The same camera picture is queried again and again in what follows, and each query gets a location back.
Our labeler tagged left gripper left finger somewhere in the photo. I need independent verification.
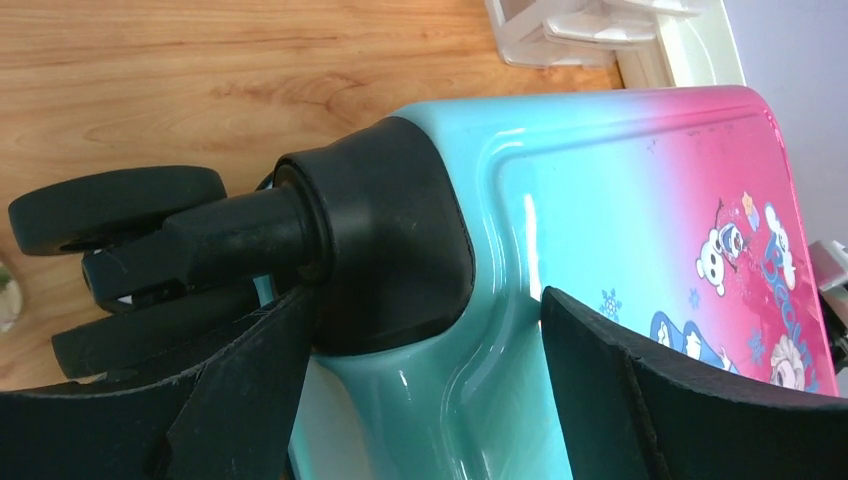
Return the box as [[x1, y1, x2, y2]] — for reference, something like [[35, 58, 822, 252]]
[[1, 287, 317, 479]]

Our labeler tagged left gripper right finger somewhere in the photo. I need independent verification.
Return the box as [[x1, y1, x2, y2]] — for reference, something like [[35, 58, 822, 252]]
[[541, 287, 847, 479]]

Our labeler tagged pink and teal kids suitcase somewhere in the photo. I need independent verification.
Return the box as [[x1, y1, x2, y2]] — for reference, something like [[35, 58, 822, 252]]
[[8, 86, 847, 479]]

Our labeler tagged floral cloth mat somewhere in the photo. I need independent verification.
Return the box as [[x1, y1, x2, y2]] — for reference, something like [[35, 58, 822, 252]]
[[0, 263, 24, 333]]

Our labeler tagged white plastic basin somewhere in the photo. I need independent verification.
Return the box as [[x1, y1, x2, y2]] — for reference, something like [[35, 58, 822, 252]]
[[616, 1, 746, 89]]

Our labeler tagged white plastic drawer organizer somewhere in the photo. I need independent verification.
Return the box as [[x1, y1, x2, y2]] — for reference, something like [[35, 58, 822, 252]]
[[484, 0, 708, 69]]

